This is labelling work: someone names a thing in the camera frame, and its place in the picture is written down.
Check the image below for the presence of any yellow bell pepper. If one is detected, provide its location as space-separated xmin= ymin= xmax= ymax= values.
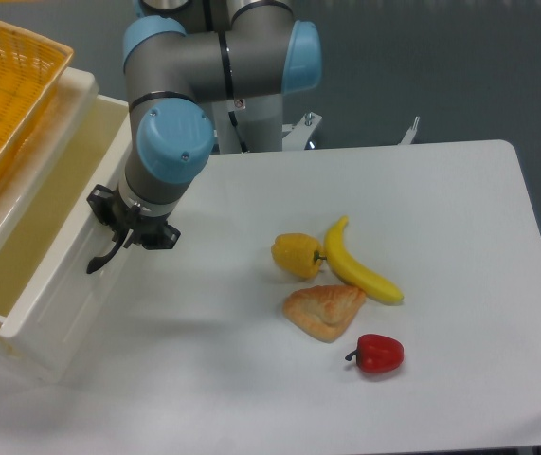
xmin=271 ymin=233 xmax=326 ymax=280

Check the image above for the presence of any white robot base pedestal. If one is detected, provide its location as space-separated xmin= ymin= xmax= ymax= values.
xmin=211 ymin=95 xmax=283 ymax=155

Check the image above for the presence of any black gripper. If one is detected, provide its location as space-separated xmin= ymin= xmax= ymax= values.
xmin=86 ymin=184 xmax=180 ymax=250

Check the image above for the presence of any red bell pepper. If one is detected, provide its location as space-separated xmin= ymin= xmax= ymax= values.
xmin=345 ymin=334 xmax=405 ymax=374

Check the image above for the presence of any black top drawer handle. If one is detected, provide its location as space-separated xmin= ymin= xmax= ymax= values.
xmin=86 ymin=230 xmax=128 ymax=275

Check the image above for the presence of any brown pastry bread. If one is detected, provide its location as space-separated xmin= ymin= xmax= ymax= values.
xmin=282 ymin=285 xmax=367 ymax=343

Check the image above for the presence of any yellow banana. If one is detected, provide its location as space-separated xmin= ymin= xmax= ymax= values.
xmin=323 ymin=216 xmax=404 ymax=304

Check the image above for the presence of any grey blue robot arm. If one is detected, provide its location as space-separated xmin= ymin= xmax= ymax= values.
xmin=87 ymin=1 xmax=322 ymax=249

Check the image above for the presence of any yellow woven basket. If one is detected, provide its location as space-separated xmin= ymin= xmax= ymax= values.
xmin=0 ymin=21 xmax=74 ymax=187

